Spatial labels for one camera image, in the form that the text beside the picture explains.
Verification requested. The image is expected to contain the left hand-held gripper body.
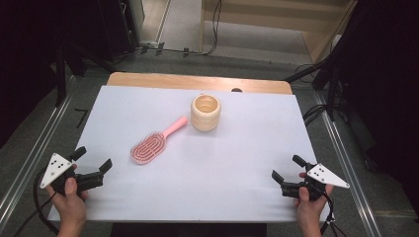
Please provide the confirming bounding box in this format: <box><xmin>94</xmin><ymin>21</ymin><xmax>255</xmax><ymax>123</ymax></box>
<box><xmin>40</xmin><ymin>152</ymin><xmax>105</xmax><ymax>196</ymax></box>

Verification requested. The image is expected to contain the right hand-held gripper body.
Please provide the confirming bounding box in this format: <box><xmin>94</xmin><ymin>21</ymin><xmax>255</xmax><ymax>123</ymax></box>
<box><xmin>281</xmin><ymin>163</ymin><xmax>351</xmax><ymax>202</ymax></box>

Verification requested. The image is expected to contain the pink hairbrush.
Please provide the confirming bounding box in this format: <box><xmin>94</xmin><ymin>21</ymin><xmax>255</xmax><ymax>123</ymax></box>
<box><xmin>129</xmin><ymin>116</ymin><xmax>190</xmax><ymax>166</ymax></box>

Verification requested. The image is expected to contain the cream ribbed cup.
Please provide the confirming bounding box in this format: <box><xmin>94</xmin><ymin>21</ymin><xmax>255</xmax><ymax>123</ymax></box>
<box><xmin>190</xmin><ymin>93</ymin><xmax>222</xmax><ymax>132</ymax></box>

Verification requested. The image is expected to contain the person's right hand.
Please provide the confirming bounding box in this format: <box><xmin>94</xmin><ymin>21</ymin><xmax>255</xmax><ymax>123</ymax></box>
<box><xmin>295</xmin><ymin>183</ymin><xmax>334</xmax><ymax>228</ymax></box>

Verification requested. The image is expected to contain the person's left hand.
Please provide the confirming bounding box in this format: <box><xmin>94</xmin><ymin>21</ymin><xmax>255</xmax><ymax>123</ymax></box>
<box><xmin>45</xmin><ymin>177</ymin><xmax>89</xmax><ymax>229</ymax></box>

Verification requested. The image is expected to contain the white table cover sheet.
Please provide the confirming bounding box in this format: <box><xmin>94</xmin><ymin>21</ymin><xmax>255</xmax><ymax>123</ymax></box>
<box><xmin>47</xmin><ymin>85</ymin><xmax>331</xmax><ymax>223</ymax></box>

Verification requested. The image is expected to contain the black metal stand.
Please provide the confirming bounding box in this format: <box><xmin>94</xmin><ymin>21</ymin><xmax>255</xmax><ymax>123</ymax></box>
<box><xmin>53</xmin><ymin>38</ymin><xmax>117</xmax><ymax>108</ymax></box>
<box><xmin>285</xmin><ymin>55</ymin><xmax>344</xmax><ymax>122</ymax></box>

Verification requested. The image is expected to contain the wooden table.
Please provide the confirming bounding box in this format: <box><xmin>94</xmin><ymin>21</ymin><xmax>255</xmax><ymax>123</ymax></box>
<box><xmin>106</xmin><ymin>71</ymin><xmax>293</xmax><ymax>96</ymax></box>

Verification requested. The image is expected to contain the wooden panel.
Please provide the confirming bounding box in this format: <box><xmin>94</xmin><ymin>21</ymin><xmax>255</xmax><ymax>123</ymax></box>
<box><xmin>201</xmin><ymin>0</ymin><xmax>359</xmax><ymax>64</ymax></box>

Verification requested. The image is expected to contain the metal floor rail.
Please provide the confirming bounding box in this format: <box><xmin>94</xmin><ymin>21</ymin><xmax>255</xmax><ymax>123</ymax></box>
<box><xmin>0</xmin><ymin>75</ymin><xmax>78</xmax><ymax>228</ymax></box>
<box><xmin>312</xmin><ymin>90</ymin><xmax>383</xmax><ymax>237</ymax></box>

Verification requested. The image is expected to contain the right hand-held gripper cable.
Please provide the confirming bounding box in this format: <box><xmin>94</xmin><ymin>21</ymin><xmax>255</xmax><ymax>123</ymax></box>
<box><xmin>319</xmin><ymin>192</ymin><xmax>349</xmax><ymax>237</ymax></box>

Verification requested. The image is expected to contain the hand-held gripper cable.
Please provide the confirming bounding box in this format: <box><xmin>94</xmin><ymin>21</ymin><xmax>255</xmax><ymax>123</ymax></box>
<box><xmin>13</xmin><ymin>167</ymin><xmax>61</xmax><ymax>237</ymax></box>
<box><xmin>319</xmin><ymin>192</ymin><xmax>349</xmax><ymax>237</ymax></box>

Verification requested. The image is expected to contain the left hand-held gripper cable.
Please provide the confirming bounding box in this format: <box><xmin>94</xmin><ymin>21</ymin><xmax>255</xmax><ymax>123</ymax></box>
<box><xmin>13</xmin><ymin>167</ymin><xmax>61</xmax><ymax>237</ymax></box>

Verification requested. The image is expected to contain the black coiled floor cable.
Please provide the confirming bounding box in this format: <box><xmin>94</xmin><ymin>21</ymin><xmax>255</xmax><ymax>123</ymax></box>
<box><xmin>301</xmin><ymin>103</ymin><xmax>330</xmax><ymax>127</ymax></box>

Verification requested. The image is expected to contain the black hanging cable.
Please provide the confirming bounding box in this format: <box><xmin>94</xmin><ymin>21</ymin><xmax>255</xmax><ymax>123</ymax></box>
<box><xmin>202</xmin><ymin>0</ymin><xmax>222</xmax><ymax>56</ymax></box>

